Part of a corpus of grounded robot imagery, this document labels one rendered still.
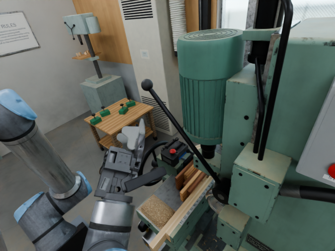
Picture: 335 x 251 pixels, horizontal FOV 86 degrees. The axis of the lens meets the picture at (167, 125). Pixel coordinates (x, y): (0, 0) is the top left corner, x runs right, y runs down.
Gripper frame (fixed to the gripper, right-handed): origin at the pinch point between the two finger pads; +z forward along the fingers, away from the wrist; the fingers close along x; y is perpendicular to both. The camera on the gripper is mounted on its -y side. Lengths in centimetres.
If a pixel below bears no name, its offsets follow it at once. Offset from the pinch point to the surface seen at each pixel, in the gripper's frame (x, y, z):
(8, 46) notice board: 209, 143, 150
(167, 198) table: 27.9, -25.1, -15.6
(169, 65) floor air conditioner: 100, -45, 130
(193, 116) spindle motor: -6.5, -13.2, 5.3
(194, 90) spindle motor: -12.3, -9.2, 9.3
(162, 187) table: 31.9, -24.0, -11.1
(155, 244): 18.0, -17.6, -30.8
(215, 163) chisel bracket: 6.5, -32.4, -2.5
